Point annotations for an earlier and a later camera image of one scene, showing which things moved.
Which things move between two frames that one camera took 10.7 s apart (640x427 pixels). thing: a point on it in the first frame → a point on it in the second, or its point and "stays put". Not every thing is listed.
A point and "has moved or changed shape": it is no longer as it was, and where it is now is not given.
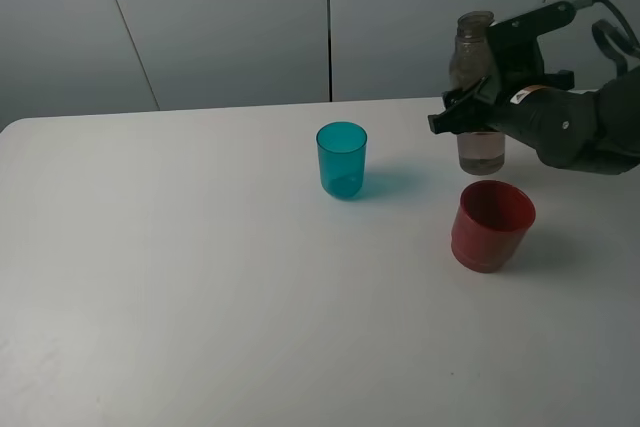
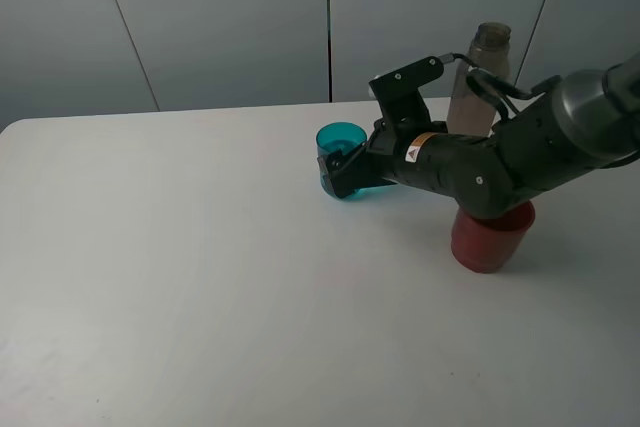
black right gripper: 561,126 → 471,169
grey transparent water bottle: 480,153 has moved or changed shape
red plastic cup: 491,224 stays put
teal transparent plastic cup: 342,158 stays put
